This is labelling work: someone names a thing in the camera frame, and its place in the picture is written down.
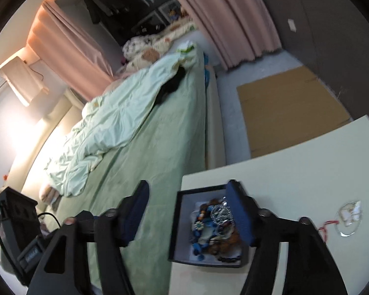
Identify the brown cardboard sheet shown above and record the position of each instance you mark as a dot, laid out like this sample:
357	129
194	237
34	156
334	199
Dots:
289	110

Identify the window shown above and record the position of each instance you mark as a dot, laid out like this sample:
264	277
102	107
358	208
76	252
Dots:
135	6

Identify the dark hanging clothes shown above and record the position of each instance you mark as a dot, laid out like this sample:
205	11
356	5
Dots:
98	4

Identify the cream patterned blanket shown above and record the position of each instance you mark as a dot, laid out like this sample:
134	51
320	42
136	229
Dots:
169	35

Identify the dark wardrobe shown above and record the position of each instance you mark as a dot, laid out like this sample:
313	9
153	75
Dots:
332	30

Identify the white wall socket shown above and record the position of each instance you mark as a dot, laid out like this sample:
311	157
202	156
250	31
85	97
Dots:
291	25

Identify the blue beaded ornament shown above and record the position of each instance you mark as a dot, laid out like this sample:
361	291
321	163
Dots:
200	246

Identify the plush doll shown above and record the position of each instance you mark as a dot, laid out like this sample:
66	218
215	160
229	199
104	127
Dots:
173	14

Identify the pink curtain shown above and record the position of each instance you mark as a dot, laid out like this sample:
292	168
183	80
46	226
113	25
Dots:
70	49
227	15

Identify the colourful printed sheet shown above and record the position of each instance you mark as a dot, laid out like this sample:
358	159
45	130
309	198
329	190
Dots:
206	73

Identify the white black-patterned blanket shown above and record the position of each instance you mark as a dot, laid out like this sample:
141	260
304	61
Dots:
136	45

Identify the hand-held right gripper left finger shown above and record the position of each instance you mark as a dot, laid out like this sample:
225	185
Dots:
133	221

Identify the white hanging cloth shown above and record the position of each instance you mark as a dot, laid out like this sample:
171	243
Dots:
21	76

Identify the white table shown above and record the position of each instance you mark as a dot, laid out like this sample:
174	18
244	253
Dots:
295	175

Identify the white translucent pouch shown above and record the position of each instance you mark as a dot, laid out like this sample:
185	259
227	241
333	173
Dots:
350	219

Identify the cream bed base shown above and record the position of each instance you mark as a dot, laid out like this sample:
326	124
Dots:
215	123

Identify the black garment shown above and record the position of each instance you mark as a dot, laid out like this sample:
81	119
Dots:
172	84

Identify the cream headboard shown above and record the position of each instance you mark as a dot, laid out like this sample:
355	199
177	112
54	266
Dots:
49	135

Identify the green tissue box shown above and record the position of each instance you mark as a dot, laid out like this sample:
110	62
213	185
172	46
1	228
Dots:
187	49

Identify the black jewelry box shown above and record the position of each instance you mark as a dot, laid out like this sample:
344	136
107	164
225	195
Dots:
187	209

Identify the green bed with duvet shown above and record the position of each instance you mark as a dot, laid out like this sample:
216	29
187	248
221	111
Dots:
156	159

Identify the light green duvet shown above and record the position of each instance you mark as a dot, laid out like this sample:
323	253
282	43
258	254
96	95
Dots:
120	119

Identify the pink pillow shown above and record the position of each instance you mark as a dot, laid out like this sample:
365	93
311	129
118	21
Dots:
50	194

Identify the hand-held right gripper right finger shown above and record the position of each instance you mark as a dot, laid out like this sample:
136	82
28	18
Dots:
238	212

